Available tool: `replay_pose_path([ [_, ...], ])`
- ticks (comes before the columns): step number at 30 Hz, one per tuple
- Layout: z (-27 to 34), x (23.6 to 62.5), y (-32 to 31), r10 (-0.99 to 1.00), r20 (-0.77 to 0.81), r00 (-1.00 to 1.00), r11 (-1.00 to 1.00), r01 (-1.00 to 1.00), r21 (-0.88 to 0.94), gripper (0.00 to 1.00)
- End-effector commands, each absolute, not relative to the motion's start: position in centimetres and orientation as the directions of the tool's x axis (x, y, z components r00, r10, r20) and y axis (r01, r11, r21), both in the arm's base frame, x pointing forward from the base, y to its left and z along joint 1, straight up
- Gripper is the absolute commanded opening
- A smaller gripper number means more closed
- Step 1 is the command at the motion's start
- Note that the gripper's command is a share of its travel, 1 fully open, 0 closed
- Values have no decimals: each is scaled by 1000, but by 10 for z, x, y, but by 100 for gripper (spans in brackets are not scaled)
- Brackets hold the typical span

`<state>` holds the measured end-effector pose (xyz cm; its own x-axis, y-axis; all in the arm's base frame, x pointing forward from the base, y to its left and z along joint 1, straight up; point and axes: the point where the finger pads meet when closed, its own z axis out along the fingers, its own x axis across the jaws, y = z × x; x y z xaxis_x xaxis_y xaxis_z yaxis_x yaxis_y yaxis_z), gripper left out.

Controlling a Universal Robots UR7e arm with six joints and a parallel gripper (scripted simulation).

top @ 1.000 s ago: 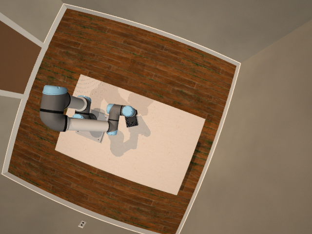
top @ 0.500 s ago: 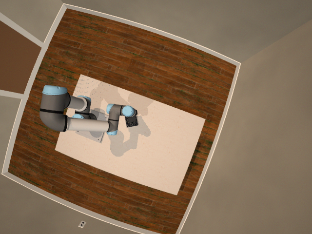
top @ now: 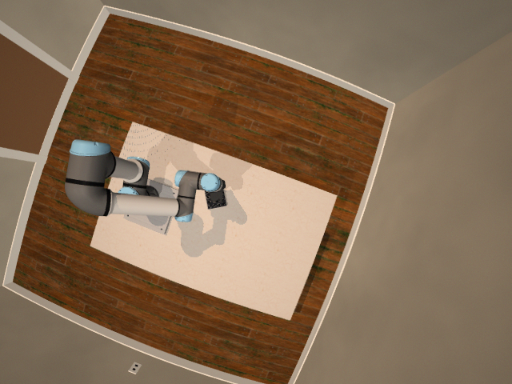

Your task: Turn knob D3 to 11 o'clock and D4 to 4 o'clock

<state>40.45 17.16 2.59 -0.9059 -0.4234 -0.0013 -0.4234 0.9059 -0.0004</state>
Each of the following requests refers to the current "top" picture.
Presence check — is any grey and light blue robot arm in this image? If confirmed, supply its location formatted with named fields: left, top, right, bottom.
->
left=65, top=139, right=222, bottom=222

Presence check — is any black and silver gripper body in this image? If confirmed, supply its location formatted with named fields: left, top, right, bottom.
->
left=210, top=178, right=226, bottom=203

